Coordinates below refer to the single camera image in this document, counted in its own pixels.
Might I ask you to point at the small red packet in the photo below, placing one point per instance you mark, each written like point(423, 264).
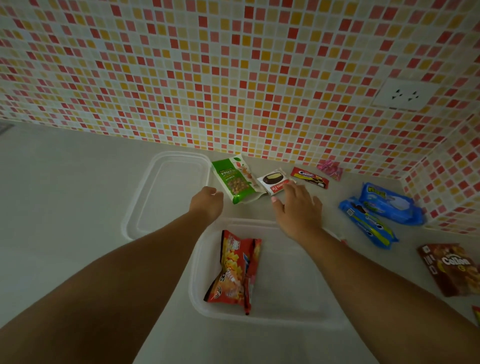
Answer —
point(476, 315)

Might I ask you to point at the person's left fingers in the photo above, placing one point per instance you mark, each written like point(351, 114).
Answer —
point(214, 195)

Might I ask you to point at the pink candy wrapper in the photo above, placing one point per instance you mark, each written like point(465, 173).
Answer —
point(331, 169)

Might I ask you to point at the white red pie packet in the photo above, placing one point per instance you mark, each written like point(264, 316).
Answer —
point(273, 180)

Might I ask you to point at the person's right hand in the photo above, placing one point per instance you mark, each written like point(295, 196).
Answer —
point(300, 217)

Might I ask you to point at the clear plastic container lid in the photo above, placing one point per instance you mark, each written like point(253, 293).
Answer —
point(165, 191)

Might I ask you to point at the person's right thumb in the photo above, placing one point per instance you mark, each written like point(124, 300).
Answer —
point(277, 205)

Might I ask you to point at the long blue cookie packet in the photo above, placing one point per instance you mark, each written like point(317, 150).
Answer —
point(369, 224)

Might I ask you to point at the person's right forearm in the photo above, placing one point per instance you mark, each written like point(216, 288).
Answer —
point(378, 296)

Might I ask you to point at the green nut packet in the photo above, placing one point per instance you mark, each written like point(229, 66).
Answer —
point(234, 180)

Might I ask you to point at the red cookie packet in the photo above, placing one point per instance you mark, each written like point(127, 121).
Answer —
point(309, 177)

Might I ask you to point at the person's left forearm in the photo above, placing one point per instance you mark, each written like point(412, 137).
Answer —
point(101, 285)

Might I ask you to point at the brown snack packet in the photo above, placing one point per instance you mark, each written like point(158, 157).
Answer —
point(450, 268)

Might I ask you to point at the white wall socket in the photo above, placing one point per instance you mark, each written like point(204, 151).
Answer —
point(405, 93)

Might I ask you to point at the clear plastic container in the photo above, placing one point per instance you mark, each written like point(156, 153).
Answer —
point(292, 285)

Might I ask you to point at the wide blue cookie packet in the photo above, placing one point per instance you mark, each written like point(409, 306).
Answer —
point(390, 204)

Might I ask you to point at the person's left hand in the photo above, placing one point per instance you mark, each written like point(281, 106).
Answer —
point(205, 205)

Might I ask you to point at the red orange snack packet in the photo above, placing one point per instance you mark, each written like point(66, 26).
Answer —
point(234, 270)

